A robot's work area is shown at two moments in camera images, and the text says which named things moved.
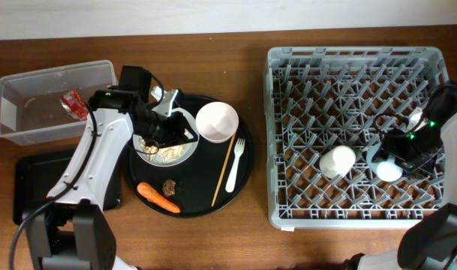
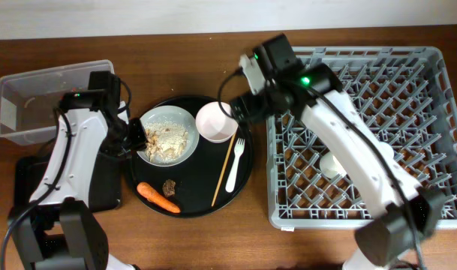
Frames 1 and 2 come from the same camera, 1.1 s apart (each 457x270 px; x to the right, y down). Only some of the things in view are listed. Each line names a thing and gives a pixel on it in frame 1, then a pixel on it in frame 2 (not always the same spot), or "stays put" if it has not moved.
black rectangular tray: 36,175 stays put
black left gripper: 177,135 -> 140,140
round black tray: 193,179 stays put
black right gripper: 391,142 -> 254,112
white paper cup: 337,162 stays put
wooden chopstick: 222,178 stays put
